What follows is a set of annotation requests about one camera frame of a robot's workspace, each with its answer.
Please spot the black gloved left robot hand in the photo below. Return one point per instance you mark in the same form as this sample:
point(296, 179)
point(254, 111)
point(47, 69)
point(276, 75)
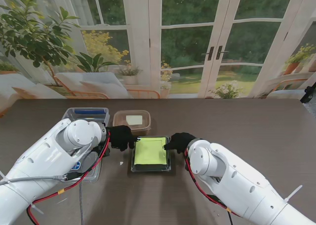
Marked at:
point(121, 137)

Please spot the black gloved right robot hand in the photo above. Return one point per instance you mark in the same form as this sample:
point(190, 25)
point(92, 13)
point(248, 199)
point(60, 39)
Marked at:
point(181, 142)

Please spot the brown translucent container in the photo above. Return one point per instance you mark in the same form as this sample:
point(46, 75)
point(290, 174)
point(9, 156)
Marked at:
point(143, 130)

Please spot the small clear lid white label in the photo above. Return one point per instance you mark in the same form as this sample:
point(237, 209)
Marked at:
point(135, 119)

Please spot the clear lid with green sheet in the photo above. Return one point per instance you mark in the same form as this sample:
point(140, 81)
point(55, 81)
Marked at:
point(150, 151)

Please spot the black plastic container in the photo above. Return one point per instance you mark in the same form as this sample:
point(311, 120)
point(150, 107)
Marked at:
point(150, 167)

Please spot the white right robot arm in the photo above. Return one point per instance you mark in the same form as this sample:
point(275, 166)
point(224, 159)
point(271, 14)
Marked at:
point(234, 180)

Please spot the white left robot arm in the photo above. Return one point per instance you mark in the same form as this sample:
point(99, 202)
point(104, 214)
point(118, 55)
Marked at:
point(39, 165)

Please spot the clear container with blue clips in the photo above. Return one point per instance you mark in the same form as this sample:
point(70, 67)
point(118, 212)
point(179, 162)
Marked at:
point(86, 111)

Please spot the large clear lid blue sticker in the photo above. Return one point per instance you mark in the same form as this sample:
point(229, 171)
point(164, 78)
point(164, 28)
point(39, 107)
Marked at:
point(93, 170)

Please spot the black tripod stand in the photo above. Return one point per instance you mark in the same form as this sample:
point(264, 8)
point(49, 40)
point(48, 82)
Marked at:
point(308, 93)

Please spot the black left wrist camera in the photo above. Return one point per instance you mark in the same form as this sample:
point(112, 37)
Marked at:
point(105, 152)

